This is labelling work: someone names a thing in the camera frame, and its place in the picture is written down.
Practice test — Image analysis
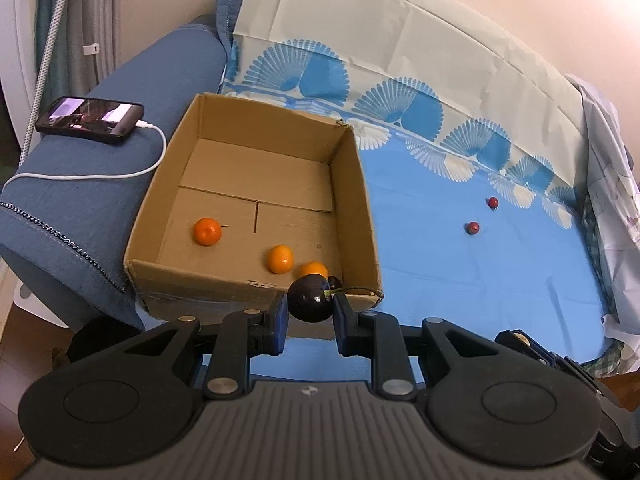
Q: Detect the black smartphone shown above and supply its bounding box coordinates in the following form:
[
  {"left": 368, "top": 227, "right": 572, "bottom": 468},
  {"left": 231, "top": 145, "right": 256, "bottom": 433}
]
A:
[{"left": 36, "top": 96, "right": 146, "bottom": 146}]

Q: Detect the white charging cable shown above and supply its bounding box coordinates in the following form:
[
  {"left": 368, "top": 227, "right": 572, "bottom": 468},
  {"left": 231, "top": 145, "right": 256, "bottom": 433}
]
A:
[{"left": 0, "top": 121, "right": 167, "bottom": 196}]

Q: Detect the braided grey hose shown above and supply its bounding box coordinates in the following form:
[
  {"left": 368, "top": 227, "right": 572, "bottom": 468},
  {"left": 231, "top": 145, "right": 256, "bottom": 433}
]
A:
[{"left": 17, "top": 0, "right": 76, "bottom": 168}]

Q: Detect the white crumpled cloth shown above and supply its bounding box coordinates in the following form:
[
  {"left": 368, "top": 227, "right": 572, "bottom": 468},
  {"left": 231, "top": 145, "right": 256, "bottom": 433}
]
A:
[{"left": 567, "top": 74, "right": 640, "bottom": 356}]

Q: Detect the orange mandarin with stem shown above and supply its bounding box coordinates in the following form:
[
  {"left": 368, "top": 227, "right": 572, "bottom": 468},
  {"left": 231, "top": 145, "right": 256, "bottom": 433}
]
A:
[{"left": 193, "top": 217, "right": 231, "bottom": 247}]

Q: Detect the teal curtain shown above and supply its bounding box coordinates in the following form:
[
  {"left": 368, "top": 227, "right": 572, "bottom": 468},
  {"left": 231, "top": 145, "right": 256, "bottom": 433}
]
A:
[{"left": 34, "top": 0, "right": 67, "bottom": 101}]

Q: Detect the small orange kumquat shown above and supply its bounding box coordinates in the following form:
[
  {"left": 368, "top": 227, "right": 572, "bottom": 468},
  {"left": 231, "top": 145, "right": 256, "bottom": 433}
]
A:
[
  {"left": 266, "top": 245, "right": 294, "bottom": 275},
  {"left": 297, "top": 261, "right": 329, "bottom": 281}
]

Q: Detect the blue sofa armrest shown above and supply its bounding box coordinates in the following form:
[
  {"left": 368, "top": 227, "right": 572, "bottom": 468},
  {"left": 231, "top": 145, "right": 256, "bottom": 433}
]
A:
[{"left": 0, "top": 0, "right": 241, "bottom": 331}]

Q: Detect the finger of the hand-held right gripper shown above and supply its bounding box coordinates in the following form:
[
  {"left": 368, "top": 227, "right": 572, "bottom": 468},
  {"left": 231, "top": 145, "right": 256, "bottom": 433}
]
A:
[{"left": 495, "top": 330, "right": 603, "bottom": 396}]

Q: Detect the brown cardboard box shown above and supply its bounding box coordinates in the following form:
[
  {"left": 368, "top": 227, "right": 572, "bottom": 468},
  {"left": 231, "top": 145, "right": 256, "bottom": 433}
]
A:
[{"left": 123, "top": 92, "right": 385, "bottom": 343}]

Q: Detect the white curtain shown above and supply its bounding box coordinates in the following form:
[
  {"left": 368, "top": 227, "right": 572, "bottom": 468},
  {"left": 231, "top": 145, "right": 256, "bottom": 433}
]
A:
[{"left": 65, "top": 0, "right": 128, "bottom": 86}]

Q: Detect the green checked cloth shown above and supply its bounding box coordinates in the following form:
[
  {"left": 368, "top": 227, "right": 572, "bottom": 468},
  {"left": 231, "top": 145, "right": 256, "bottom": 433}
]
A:
[{"left": 582, "top": 195, "right": 631, "bottom": 378}]

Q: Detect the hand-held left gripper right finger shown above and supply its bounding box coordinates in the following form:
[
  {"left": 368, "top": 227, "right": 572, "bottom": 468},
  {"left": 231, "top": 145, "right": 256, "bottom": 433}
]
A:
[{"left": 332, "top": 294, "right": 501, "bottom": 401}]

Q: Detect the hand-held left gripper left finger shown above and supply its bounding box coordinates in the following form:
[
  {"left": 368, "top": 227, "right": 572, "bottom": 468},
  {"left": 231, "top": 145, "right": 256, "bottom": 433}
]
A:
[{"left": 117, "top": 295, "right": 290, "bottom": 401}]

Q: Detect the blue fan-print sheet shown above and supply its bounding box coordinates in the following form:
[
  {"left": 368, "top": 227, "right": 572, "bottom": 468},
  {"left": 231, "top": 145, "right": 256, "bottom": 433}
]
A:
[{"left": 190, "top": 0, "right": 623, "bottom": 391}]

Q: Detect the white floor appliance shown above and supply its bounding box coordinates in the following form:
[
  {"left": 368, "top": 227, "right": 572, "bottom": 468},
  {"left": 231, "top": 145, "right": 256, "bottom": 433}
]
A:
[{"left": 15, "top": 282, "right": 67, "bottom": 329}]

